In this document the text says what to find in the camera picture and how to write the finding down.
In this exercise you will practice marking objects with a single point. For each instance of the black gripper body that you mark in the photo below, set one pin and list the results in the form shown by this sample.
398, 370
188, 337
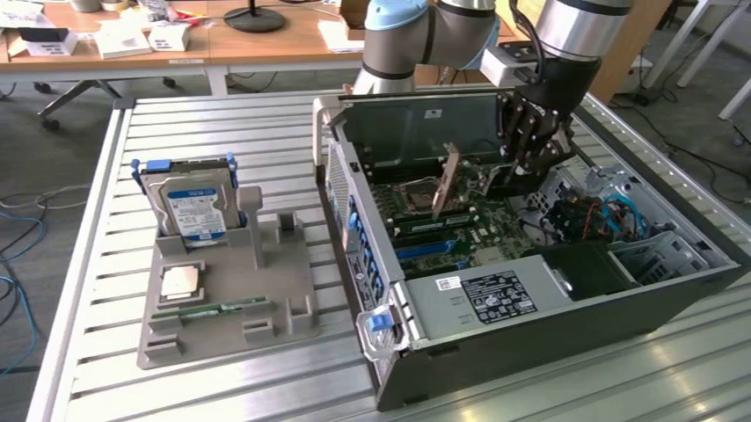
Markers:
563, 83

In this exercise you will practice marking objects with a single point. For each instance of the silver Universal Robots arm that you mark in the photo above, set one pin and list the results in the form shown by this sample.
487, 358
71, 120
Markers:
399, 44

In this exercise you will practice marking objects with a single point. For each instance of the black office chair base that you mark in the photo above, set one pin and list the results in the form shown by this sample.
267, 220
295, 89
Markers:
76, 92

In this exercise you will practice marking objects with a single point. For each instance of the white paper stack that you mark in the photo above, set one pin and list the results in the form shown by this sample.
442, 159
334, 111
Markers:
338, 37

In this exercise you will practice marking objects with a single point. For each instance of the white box with labels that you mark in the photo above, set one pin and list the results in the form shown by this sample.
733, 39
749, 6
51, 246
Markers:
167, 39

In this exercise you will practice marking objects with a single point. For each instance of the long expansion slot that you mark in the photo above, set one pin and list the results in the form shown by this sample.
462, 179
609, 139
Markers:
428, 249

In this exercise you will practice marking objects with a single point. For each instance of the grey cup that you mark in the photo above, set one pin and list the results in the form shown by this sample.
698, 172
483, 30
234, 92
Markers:
87, 5

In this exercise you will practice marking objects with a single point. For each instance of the RAM stick with white label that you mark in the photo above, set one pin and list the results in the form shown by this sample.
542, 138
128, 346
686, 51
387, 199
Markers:
451, 222

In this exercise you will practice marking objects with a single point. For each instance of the metal disk bay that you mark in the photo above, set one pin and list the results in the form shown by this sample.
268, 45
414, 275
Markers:
663, 259

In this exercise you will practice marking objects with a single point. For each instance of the CPU socket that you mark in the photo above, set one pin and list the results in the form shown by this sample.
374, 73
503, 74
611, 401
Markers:
418, 193

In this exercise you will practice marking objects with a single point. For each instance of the grey power supply unit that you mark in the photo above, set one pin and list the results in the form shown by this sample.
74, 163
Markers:
434, 312

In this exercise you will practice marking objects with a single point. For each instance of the white printed paper sheet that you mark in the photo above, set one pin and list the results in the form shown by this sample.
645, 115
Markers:
20, 17

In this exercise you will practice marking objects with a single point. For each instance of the white box with black lid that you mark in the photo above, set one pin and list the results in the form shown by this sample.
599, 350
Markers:
50, 46

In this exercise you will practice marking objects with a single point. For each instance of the green bare RAM stick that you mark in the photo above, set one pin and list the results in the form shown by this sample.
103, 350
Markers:
206, 310

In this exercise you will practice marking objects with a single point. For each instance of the white floor device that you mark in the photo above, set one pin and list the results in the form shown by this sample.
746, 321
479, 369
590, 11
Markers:
641, 74

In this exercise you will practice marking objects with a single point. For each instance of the blue case latch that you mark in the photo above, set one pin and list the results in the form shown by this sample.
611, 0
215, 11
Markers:
376, 325

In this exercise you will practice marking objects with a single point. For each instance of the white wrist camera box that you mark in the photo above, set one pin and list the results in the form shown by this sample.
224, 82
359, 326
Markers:
499, 66

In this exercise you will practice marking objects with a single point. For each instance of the grey plastic parts rack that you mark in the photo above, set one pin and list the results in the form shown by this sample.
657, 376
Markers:
235, 285

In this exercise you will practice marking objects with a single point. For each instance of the silver CPU chip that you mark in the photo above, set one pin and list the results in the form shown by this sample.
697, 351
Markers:
179, 283

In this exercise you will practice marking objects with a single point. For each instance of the wooden desk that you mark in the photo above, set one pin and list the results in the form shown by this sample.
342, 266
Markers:
264, 44

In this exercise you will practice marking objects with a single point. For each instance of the white table leg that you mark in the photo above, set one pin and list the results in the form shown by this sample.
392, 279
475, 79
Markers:
737, 101

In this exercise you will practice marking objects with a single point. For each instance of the black round lamp base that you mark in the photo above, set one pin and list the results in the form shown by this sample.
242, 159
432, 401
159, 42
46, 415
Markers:
255, 22

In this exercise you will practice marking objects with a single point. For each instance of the hard disk in blue caddy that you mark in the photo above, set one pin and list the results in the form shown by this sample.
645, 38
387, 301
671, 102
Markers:
188, 211

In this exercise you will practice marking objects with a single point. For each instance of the white open box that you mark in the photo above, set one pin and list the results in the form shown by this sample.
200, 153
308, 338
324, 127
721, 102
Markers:
120, 46

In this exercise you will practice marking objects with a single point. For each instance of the black open PC case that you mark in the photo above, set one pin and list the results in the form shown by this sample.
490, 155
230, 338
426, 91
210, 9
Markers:
529, 351

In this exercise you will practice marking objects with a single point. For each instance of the white table frame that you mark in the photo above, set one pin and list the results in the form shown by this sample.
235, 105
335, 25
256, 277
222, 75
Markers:
675, 44

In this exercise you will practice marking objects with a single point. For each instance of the graphics card with metal bracket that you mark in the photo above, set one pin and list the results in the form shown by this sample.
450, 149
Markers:
446, 184

